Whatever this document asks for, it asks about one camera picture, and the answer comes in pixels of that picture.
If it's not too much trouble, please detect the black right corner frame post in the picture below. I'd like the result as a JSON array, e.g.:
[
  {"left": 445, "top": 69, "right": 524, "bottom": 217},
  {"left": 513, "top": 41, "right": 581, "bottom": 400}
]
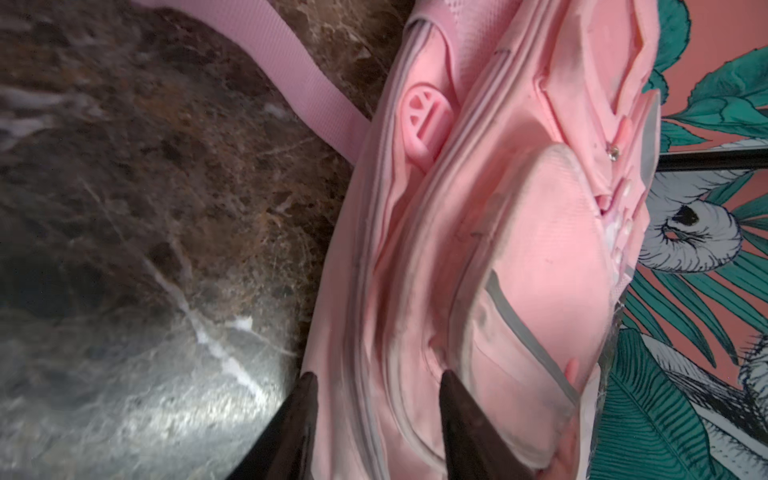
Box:
[{"left": 656, "top": 147, "right": 768, "bottom": 172}]

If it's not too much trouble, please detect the pink student backpack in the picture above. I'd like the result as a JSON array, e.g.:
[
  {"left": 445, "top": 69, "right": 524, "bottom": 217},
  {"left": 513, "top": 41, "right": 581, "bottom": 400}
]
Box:
[{"left": 171, "top": 1, "right": 660, "bottom": 479}]

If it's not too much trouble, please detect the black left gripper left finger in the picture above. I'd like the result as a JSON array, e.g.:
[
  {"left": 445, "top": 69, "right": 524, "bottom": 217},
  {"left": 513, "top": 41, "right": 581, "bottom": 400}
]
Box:
[{"left": 227, "top": 372, "right": 318, "bottom": 480}]

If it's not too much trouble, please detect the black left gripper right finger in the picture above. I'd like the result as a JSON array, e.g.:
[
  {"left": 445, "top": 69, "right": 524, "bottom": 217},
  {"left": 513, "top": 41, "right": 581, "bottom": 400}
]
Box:
[{"left": 439, "top": 370, "right": 534, "bottom": 480}]

